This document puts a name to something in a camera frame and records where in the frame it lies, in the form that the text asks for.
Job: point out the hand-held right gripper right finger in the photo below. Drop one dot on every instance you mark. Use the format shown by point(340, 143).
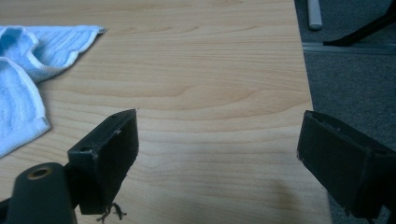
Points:
point(342, 168)

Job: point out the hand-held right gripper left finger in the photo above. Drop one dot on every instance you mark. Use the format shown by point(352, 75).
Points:
point(106, 161)

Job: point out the light blue towel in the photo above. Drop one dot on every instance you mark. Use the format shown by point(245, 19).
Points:
point(18, 93)

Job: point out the metal floor strip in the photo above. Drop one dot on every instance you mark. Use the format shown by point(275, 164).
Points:
point(348, 48)

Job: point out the black stand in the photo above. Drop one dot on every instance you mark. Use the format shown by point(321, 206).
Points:
point(358, 34)

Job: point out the white desk frame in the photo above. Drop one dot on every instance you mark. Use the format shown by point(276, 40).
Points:
point(314, 15)

